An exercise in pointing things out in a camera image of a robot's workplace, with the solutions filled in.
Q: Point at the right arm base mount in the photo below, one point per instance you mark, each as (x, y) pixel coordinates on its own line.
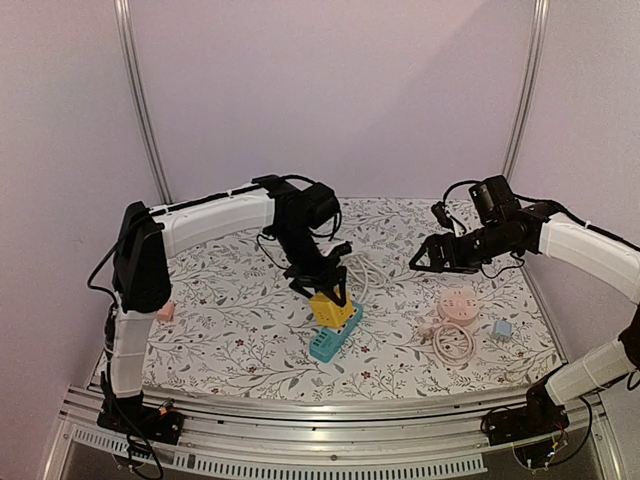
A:
(508, 425)

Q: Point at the floral patterned table mat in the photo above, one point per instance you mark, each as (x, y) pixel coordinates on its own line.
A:
(236, 328)

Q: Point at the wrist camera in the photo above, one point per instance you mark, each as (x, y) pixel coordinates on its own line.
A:
(335, 252)
(446, 220)

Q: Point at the yellow cube socket adapter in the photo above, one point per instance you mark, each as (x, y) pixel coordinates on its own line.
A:
(327, 314)

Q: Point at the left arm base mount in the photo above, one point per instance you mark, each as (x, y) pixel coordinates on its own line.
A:
(156, 424)

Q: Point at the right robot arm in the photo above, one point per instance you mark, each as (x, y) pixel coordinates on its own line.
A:
(511, 223)

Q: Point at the aluminium front rail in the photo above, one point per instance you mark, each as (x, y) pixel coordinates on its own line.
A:
(425, 438)

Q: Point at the aluminium frame post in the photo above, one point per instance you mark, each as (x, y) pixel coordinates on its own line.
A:
(532, 65)
(136, 85)

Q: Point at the left aluminium frame post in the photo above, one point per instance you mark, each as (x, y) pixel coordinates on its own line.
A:
(136, 85)

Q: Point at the right aluminium frame post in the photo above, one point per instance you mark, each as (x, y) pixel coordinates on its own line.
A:
(532, 65)

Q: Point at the teal power strip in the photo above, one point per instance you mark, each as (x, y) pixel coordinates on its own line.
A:
(328, 342)

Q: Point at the pink cube charger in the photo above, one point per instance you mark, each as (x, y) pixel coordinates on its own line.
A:
(166, 313)

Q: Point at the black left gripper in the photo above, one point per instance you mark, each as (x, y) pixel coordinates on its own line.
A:
(321, 279)

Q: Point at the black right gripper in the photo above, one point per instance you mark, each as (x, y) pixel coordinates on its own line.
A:
(451, 251)

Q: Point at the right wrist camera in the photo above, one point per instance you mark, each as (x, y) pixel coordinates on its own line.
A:
(446, 220)

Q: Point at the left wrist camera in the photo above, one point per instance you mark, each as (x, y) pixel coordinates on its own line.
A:
(335, 252)

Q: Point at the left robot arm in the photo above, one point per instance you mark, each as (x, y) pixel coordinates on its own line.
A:
(289, 209)

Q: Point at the round pink socket hub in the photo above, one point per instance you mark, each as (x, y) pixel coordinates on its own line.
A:
(458, 305)

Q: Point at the light blue cube charger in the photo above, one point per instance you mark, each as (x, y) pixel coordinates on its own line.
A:
(502, 330)

